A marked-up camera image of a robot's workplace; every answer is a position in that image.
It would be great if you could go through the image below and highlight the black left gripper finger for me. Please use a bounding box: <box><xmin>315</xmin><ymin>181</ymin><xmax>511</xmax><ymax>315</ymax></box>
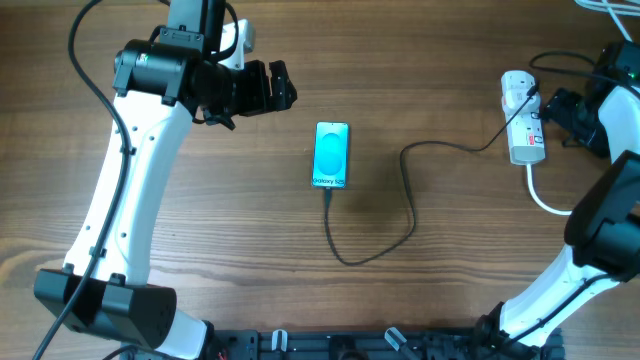
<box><xmin>269</xmin><ymin>60</ymin><xmax>290</xmax><ymax>83</ymax></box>
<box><xmin>270</xmin><ymin>79</ymin><xmax>297</xmax><ymax>111</ymax></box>

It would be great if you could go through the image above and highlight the white power strip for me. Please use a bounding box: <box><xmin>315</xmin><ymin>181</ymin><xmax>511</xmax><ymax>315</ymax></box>
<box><xmin>501</xmin><ymin>70</ymin><xmax>545</xmax><ymax>165</ymax></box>

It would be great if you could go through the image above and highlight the blue screen smartphone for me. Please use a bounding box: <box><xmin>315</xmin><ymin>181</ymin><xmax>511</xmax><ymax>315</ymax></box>
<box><xmin>311</xmin><ymin>122</ymin><xmax>350</xmax><ymax>188</ymax></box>

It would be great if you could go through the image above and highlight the black charger cable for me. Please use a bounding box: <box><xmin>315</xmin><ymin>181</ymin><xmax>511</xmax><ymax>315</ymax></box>
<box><xmin>322</xmin><ymin>79</ymin><xmax>541</xmax><ymax>267</ymax></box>

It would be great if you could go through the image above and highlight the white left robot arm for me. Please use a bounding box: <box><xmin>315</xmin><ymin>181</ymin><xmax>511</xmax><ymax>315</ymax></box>
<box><xmin>34</xmin><ymin>1</ymin><xmax>297</xmax><ymax>359</ymax></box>

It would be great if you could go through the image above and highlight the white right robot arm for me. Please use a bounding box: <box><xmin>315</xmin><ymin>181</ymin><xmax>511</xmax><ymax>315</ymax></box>
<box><xmin>469</xmin><ymin>40</ymin><xmax>639</xmax><ymax>359</ymax></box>

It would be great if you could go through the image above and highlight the white charger adapter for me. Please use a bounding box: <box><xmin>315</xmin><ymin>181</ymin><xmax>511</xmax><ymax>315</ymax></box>
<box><xmin>502</xmin><ymin>84</ymin><xmax>541</xmax><ymax>116</ymax></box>

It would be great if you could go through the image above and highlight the white power strip cord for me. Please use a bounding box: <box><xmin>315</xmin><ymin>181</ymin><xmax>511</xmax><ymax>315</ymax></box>
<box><xmin>525</xmin><ymin>0</ymin><xmax>640</xmax><ymax>217</ymax></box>

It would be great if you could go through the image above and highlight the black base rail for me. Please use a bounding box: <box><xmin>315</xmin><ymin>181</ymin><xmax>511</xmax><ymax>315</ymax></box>
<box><xmin>118</xmin><ymin>327</ymin><xmax>566</xmax><ymax>360</ymax></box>

